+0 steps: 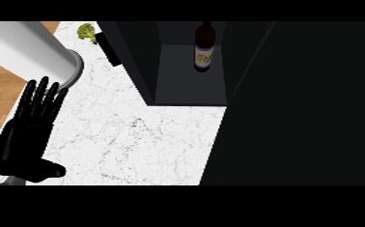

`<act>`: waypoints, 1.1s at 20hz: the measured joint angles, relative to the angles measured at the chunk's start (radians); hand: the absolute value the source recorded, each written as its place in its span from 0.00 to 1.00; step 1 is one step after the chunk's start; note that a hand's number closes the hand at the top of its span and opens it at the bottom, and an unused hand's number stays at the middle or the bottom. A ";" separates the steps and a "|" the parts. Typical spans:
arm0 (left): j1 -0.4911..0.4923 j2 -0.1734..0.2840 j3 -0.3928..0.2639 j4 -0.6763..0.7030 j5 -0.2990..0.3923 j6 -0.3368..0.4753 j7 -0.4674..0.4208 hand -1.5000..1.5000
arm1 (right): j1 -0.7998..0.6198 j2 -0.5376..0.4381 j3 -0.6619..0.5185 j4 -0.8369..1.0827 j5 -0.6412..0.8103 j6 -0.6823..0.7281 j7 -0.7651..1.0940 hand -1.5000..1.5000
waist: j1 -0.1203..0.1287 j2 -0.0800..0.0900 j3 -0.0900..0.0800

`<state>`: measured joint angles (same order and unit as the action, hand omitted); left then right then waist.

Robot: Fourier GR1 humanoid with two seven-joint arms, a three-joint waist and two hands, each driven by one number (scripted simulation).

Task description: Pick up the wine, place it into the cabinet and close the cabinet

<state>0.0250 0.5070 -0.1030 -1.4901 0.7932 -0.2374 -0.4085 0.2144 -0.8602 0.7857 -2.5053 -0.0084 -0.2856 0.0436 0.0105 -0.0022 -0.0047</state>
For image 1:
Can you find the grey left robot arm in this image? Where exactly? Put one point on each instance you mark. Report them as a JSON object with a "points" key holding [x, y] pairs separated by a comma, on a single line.
{"points": [[10, 181]]}

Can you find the dark wine bottle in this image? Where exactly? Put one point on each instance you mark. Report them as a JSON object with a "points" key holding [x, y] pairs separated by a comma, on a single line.
{"points": [[204, 49]]}

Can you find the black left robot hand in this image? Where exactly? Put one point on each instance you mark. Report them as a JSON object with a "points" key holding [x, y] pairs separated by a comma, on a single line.
{"points": [[28, 140]]}

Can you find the white cylindrical container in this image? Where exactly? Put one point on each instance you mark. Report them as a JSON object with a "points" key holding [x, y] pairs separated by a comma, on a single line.
{"points": [[32, 50]]}

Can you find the green broccoli floret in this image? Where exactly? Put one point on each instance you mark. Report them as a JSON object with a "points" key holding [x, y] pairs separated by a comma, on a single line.
{"points": [[85, 32]]}

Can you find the dark grey cabinet door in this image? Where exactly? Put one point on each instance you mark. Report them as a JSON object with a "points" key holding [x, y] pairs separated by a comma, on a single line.
{"points": [[294, 108]]}

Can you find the dark grey cabinet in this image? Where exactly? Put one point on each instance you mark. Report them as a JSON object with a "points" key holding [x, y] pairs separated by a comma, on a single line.
{"points": [[184, 82]]}

